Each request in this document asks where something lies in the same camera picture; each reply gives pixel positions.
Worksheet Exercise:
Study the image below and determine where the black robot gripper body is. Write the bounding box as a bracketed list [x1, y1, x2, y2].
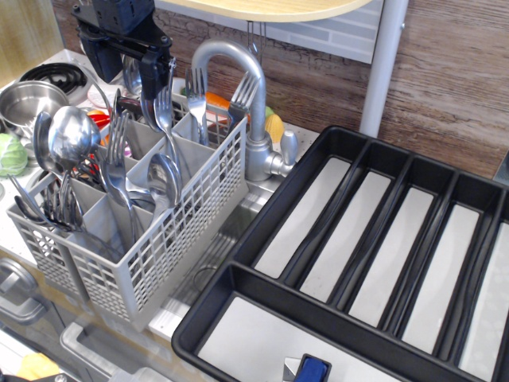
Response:
[72, 1, 172, 60]

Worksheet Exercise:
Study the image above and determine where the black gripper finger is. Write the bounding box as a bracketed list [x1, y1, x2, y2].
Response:
[80, 33, 123, 83]
[139, 50, 172, 100]

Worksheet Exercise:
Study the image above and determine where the big steel spoon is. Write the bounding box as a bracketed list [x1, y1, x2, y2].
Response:
[122, 55, 161, 132]

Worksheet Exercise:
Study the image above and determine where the large steel spoon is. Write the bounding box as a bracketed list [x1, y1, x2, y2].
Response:
[49, 106, 101, 171]

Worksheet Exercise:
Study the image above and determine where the steel spoon behind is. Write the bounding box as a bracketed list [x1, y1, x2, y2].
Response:
[33, 111, 63, 179]

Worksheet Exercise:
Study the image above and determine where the steel spoon in basket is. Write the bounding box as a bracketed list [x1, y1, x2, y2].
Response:
[146, 153, 182, 224]

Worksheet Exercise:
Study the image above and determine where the grey plastic cutlery basket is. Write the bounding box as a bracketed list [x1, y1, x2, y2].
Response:
[6, 107, 248, 331]

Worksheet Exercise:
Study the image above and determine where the black cutlery tray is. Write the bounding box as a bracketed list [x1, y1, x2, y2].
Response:
[172, 126, 508, 381]

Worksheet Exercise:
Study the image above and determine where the blue object in tray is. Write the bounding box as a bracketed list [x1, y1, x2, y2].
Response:
[282, 353, 332, 382]

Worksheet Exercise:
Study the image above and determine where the steel fork near gripper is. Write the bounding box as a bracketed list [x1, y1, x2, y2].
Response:
[154, 71, 183, 188]

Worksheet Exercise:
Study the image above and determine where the black stove burner coil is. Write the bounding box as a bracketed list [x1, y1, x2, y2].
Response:
[19, 63, 87, 96]

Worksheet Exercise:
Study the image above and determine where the steel fork back middle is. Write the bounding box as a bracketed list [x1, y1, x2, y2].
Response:
[185, 68, 209, 146]

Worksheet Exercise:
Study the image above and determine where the orange toy carrot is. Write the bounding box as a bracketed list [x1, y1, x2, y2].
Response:
[205, 92, 230, 110]

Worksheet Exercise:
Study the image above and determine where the steel fork back right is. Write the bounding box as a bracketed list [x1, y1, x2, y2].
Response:
[226, 72, 259, 134]

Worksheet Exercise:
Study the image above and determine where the steel cooking pot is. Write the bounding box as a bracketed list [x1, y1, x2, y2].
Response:
[1, 80, 70, 136]

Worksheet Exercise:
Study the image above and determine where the steel fork front centre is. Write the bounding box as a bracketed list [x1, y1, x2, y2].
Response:
[100, 111, 139, 247]

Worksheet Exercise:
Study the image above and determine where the light wooden shelf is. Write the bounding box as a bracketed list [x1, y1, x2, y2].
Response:
[155, 0, 369, 22]

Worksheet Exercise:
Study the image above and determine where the yellow toy corn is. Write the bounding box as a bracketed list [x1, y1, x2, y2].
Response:
[265, 114, 285, 143]

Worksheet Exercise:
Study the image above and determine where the green toy cabbage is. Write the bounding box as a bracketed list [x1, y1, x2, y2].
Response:
[1, 133, 28, 177]

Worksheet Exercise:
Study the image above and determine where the grey metal faucet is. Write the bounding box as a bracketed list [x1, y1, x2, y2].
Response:
[192, 39, 298, 181]

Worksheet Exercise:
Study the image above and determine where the steel forks front left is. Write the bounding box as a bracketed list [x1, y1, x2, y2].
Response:
[8, 173, 87, 233]

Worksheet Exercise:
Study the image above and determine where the steel sink basin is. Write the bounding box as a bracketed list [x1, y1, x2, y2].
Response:
[149, 178, 279, 339]

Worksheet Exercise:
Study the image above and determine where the yellow toy at bottom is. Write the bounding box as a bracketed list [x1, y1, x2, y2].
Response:
[15, 353, 60, 380]

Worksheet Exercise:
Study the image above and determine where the white metal post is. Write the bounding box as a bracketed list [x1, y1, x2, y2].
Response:
[359, 0, 409, 138]

